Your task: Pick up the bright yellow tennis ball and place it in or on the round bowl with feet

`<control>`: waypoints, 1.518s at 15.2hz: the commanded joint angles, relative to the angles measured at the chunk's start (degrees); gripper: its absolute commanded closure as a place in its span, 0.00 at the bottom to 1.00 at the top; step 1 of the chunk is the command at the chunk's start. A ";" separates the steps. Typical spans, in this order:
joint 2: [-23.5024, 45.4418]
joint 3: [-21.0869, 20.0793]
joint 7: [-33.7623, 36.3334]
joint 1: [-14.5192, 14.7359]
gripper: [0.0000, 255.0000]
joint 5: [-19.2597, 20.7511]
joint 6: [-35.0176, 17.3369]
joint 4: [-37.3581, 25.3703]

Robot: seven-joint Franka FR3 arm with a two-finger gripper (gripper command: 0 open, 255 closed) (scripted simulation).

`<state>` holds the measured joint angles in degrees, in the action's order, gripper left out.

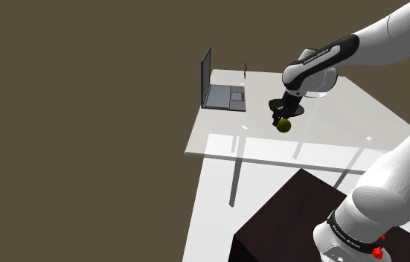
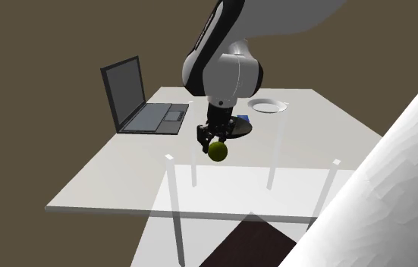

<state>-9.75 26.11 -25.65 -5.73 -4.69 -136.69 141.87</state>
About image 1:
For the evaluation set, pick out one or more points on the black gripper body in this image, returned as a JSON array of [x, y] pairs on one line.
[[289, 104]]

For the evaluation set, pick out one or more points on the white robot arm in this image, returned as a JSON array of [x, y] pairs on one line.
[[389, 32]]

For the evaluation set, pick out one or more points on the green round fruit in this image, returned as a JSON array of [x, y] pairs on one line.
[[284, 126]]

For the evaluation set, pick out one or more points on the thin black upright stick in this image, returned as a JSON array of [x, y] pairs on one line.
[[245, 69]]

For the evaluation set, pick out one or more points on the pale table with thin legs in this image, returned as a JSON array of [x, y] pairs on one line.
[[353, 119]]

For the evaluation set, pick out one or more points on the grey open laptop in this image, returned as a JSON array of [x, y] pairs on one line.
[[220, 96]]

